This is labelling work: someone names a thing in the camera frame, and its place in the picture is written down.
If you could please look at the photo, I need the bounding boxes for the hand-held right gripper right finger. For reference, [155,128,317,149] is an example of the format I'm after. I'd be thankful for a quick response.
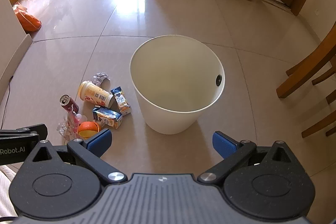
[198,131,302,184]

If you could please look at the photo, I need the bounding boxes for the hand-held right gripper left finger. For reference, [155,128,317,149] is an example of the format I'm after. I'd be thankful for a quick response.
[25,129,128,185]

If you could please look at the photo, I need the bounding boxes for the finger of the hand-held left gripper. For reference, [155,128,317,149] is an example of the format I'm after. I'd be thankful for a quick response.
[0,123,48,141]

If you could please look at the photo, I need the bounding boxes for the red drink can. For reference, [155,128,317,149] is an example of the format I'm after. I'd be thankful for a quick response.
[60,94,79,113]

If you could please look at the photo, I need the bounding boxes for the small blue drink carton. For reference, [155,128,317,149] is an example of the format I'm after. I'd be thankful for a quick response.
[110,86,132,116]

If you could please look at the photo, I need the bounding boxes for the white trash bin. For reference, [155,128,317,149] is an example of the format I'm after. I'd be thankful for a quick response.
[129,34,226,135]

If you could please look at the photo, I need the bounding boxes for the white paper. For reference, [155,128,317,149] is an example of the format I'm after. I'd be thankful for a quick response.
[92,72,111,86]

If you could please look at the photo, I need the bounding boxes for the orange plastic cup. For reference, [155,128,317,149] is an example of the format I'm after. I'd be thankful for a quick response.
[78,121,101,138]

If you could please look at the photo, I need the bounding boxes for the flattened blue drink carton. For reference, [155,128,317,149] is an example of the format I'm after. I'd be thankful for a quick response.
[92,106,123,129]

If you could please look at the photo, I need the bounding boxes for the white ribbed cloth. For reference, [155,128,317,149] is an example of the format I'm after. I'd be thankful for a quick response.
[0,165,19,217]

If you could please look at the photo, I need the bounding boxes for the yellow lidded drink cup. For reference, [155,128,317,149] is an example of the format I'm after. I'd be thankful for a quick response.
[78,80,114,109]

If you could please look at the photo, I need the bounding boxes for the orange bag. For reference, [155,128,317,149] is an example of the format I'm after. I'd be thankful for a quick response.
[13,5,42,32]

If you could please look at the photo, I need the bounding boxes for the wooden chair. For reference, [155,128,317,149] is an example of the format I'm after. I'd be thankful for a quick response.
[276,30,336,138]

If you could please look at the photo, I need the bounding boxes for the black cable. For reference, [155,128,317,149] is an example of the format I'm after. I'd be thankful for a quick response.
[0,76,14,130]

